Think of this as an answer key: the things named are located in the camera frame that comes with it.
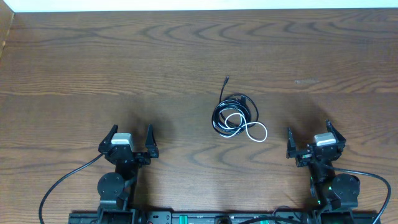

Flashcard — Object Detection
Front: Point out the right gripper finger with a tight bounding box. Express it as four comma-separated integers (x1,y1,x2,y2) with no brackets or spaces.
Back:
287,128,296,152
325,119,346,143

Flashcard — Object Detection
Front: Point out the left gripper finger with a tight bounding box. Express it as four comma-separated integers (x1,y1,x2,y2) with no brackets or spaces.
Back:
99,124,118,146
145,124,157,152

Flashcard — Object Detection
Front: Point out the white cable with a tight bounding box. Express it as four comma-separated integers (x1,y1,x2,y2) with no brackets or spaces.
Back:
224,112,268,143

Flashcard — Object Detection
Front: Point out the long black cable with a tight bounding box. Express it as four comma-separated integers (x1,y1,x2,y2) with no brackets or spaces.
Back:
211,93,260,139

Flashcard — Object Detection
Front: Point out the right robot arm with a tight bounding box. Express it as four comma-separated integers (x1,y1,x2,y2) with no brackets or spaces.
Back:
286,120,360,223

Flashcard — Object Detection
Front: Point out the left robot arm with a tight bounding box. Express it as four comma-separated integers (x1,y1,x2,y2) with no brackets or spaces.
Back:
96,124,159,224

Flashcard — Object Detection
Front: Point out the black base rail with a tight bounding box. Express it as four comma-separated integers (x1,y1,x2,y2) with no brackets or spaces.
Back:
67,209,377,224

